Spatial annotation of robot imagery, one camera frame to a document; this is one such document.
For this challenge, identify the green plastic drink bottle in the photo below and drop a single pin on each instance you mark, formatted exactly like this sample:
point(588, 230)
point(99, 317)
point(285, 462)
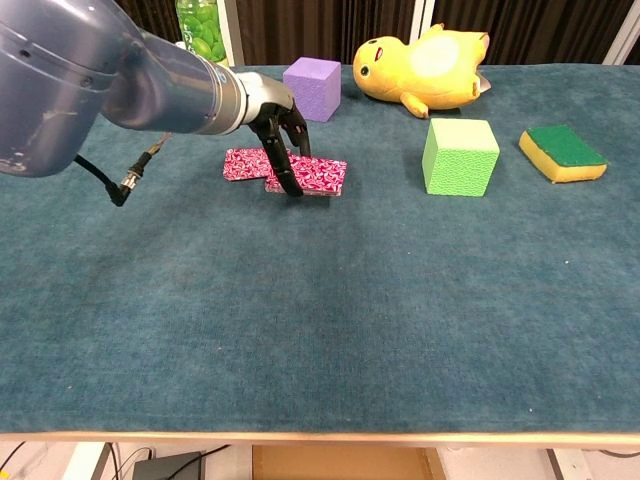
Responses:
point(202, 30)

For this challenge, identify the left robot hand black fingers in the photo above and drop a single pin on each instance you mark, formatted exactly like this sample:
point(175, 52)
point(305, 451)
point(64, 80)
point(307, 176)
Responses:
point(265, 100)

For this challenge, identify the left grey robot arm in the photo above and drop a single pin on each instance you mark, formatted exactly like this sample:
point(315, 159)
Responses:
point(100, 75)

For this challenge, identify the green foam cube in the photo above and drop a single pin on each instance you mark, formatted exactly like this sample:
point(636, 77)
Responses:
point(457, 165)

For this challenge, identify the black box under table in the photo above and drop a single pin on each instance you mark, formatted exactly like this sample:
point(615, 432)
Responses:
point(167, 467)

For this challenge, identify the green and yellow sponge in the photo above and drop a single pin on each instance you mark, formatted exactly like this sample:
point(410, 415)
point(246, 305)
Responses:
point(562, 150)

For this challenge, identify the white frame post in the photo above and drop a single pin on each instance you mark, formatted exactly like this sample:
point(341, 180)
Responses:
point(625, 35)
point(231, 30)
point(422, 15)

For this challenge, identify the teal table cloth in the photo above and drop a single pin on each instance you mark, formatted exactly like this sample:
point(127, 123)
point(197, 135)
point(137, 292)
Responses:
point(320, 300)

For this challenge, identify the cardboard box under table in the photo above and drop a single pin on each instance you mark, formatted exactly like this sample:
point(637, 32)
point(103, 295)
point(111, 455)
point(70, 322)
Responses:
point(340, 462)

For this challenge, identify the yellow plush toy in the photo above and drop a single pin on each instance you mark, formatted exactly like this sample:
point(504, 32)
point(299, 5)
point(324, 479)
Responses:
point(430, 70)

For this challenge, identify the purple foam cube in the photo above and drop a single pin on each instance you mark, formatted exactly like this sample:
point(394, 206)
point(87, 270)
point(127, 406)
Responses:
point(312, 90)

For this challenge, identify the pink patterned playing card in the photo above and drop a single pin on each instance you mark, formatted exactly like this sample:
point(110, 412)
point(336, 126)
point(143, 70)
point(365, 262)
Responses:
point(322, 175)

